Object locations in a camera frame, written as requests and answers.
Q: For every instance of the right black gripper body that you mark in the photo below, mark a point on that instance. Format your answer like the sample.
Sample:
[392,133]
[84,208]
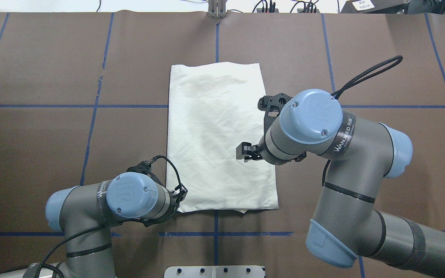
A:
[247,151]

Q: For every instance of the cream cat print shirt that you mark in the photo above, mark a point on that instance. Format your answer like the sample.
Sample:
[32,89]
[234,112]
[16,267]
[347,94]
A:
[211,110]

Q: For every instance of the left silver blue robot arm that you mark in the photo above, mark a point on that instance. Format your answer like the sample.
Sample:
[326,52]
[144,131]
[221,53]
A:
[87,213]

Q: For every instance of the white camera mast with base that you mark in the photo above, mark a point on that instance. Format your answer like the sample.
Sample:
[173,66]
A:
[225,271]

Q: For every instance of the black monitor with stand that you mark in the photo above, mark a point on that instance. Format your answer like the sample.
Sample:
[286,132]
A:
[393,7]

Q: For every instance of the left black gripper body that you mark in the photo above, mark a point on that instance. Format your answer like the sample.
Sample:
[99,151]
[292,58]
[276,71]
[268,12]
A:
[180,190]

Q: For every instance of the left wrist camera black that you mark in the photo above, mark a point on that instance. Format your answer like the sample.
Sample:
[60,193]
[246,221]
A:
[144,167]

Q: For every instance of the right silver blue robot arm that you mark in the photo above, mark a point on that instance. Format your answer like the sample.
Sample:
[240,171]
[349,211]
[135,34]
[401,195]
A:
[361,153]

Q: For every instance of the aluminium frame post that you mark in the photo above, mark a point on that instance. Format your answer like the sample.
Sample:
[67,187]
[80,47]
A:
[217,8]

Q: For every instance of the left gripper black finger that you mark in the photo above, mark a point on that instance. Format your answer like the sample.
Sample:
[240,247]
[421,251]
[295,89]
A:
[180,193]

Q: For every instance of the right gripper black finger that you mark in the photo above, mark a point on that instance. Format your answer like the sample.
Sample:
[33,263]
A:
[246,151]

